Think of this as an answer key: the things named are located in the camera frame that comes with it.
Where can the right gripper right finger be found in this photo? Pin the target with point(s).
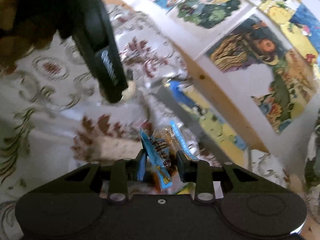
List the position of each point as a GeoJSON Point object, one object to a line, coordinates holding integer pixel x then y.
{"type": "Point", "coordinates": [198, 172]}

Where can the person's left hand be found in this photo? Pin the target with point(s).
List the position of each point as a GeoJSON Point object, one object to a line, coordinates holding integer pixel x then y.
{"type": "Point", "coordinates": [21, 29]}

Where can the white wall pipe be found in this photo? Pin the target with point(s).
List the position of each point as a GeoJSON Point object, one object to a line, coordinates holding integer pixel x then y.
{"type": "Point", "coordinates": [294, 19]}

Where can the bag of clothes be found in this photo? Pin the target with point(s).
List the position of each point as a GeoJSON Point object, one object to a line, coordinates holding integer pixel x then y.
{"type": "Point", "coordinates": [311, 170]}

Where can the blue clear snack bag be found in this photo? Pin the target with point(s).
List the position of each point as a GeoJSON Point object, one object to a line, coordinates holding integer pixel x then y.
{"type": "Point", "coordinates": [162, 148]}

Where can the landscape flower painting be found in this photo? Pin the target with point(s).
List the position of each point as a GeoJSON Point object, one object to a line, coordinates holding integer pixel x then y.
{"type": "Point", "coordinates": [290, 91]}

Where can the blond child poster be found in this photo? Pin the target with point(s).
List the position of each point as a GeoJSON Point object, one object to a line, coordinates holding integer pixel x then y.
{"type": "Point", "coordinates": [202, 18]}

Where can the floral white bedsheet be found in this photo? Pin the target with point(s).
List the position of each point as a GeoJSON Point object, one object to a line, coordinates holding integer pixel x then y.
{"type": "Point", "coordinates": [55, 119]}

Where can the wooden bed frame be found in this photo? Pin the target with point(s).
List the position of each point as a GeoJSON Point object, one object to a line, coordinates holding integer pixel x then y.
{"type": "Point", "coordinates": [210, 89]}

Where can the swirly colourful painting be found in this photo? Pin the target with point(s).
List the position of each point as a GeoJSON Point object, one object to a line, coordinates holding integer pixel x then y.
{"type": "Point", "coordinates": [251, 42]}

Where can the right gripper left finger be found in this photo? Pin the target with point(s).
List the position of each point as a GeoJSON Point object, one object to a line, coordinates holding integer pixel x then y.
{"type": "Point", "coordinates": [123, 171]}

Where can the grey tray with painting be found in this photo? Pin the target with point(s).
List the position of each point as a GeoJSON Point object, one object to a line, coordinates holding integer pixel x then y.
{"type": "Point", "coordinates": [211, 121]}

